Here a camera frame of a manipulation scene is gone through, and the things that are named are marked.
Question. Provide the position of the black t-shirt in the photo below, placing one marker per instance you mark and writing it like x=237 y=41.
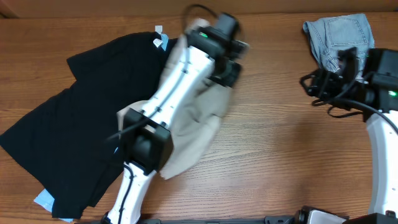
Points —
x=35 y=140

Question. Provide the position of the beige shorts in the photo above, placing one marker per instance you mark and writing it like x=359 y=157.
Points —
x=195 y=126

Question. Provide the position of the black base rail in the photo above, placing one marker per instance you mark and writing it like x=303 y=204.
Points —
x=242 y=219

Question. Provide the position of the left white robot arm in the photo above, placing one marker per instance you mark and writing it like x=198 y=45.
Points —
x=167 y=134

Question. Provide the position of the folded light blue jeans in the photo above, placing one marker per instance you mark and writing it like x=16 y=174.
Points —
x=328 y=35

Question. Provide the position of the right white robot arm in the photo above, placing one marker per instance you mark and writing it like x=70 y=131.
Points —
x=374 y=97

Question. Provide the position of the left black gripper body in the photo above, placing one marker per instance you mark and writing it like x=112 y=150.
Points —
x=230 y=73

